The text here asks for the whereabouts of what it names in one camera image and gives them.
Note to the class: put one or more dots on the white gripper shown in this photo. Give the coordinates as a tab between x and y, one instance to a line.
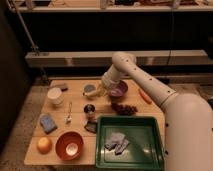
110	79

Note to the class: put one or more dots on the yellow banana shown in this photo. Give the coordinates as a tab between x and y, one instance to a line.
99	92

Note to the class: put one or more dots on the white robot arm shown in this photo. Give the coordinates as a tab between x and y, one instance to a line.
188	117

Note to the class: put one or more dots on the purple bowl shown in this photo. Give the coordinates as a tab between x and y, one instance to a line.
119	91

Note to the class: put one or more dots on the blue cup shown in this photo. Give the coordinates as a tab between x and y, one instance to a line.
89	88

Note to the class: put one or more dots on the bunch of grapes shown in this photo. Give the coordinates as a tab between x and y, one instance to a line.
127	110

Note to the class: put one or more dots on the orange carrot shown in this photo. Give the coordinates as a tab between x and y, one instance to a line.
145	97

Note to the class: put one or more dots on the small dark cup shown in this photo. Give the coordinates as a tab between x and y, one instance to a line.
89	110

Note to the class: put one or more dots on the dark sponge block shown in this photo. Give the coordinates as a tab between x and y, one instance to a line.
62	87

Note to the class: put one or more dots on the white cup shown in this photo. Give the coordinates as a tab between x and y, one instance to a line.
55	96

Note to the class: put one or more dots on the metal spoon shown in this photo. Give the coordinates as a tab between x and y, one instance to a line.
69	117

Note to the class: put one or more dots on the blue grey cloth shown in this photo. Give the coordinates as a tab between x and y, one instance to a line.
117	142

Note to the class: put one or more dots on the wooden table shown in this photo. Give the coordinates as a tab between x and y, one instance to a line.
59	114

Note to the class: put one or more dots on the blue sponge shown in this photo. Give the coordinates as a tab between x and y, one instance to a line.
47	123

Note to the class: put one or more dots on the red bowl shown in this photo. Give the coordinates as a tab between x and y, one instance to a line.
69	146

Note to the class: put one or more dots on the metal pole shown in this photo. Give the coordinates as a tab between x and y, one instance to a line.
34	47

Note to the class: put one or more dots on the green plastic tray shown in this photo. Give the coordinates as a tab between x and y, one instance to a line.
145	150

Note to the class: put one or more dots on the orange fruit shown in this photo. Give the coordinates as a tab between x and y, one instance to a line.
44	145

